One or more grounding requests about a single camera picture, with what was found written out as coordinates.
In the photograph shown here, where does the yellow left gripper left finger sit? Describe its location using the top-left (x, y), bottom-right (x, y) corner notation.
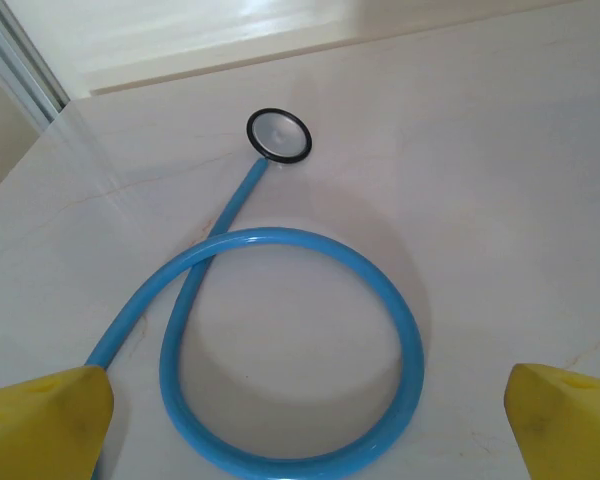
top-left (0, 364), bottom-right (116, 480)

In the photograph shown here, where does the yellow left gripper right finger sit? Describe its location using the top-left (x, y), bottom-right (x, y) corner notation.
top-left (501, 362), bottom-right (600, 480)

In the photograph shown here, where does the blue stethoscope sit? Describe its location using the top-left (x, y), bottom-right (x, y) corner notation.
top-left (82, 107), bottom-right (426, 480)

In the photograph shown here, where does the aluminium frame post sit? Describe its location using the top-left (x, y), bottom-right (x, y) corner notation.
top-left (0, 0), bottom-right (72, 126)

